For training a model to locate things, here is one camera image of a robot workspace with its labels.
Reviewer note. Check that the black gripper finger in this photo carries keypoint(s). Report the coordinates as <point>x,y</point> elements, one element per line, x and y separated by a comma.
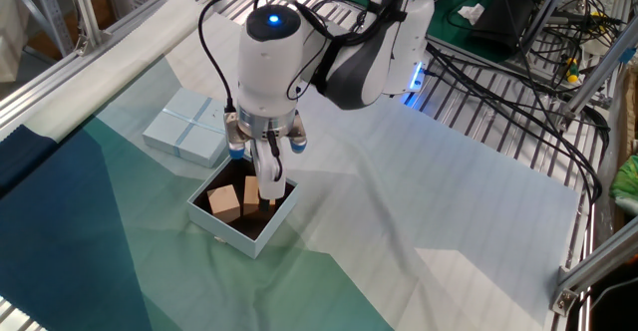
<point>265,206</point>

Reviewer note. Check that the black pouch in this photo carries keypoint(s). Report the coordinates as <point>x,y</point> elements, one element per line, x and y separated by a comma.
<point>503,22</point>

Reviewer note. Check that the slanted aluminium post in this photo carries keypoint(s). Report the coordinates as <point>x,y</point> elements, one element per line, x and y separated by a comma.
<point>603,69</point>

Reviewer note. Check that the light blue gift box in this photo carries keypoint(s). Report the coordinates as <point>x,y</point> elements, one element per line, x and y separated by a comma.
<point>219,229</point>

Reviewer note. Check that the wooden cube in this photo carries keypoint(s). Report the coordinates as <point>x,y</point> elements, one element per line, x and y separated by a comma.
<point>250,194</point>
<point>223,201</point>

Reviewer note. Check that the aluminium frame rail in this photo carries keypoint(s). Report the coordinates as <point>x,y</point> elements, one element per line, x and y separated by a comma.
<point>60,74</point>

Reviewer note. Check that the perforated steel strut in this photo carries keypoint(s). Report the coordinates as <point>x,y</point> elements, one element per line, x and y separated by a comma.
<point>50,7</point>

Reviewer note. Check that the silver blue-tipped wrist camera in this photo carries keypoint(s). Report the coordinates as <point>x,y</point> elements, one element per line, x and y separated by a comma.
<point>298,131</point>
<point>233,129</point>

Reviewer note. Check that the light blue ribboned box lid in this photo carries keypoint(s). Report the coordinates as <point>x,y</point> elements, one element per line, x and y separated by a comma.
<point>189,121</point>

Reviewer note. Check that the crumpled white paper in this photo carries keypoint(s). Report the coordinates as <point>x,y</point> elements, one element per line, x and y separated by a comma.
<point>471,13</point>

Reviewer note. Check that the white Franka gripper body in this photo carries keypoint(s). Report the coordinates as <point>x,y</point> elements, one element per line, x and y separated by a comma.
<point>269,171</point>

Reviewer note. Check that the blue green white tablecloth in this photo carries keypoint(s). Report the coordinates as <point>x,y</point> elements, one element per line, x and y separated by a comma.
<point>448,146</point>

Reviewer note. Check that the green mat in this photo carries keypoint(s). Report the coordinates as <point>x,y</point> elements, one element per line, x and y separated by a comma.
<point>451,42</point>

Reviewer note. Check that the aluminium frame post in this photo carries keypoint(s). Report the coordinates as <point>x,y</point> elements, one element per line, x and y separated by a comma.
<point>87,7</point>

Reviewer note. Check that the green plastic bag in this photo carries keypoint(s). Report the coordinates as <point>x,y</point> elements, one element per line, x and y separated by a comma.
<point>625,181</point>

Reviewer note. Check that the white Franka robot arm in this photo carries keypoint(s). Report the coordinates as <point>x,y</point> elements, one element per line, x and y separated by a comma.
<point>269,72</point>

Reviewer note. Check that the yellow green screwdriver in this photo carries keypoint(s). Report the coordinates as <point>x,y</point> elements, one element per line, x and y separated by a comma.
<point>572,74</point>

